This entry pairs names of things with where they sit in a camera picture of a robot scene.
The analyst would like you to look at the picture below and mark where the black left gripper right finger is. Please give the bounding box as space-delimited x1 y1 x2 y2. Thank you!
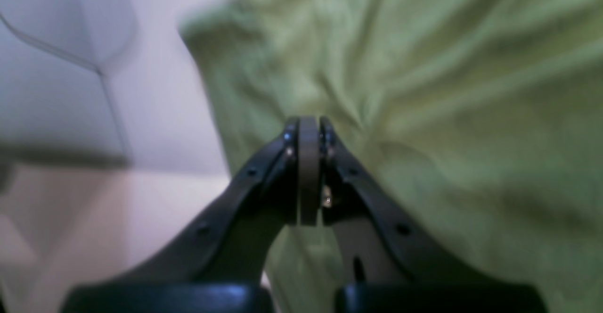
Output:
320 117 547 313

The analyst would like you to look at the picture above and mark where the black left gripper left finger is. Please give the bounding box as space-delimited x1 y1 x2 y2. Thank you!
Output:
62 117 321 313

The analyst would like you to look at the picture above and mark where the green t-shirt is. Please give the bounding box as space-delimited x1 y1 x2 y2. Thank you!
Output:
179 0 603 313

